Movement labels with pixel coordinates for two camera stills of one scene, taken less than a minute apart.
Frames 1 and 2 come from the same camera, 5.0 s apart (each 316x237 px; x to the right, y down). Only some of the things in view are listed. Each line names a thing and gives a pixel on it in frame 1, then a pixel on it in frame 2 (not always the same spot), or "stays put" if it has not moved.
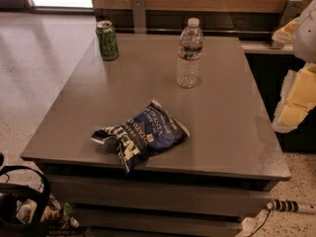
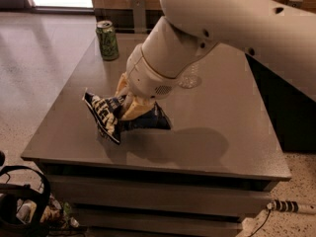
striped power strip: (282, 205) stays put
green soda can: (108, 40) stays put
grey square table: (206, 185) stays put
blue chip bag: (150, 132) to (107, 114)
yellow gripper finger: (298, 99) to (135, 109)
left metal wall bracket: (139, 17) stays put
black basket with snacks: (26, 211) stays put
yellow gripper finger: (285, 34) to (122, 86)
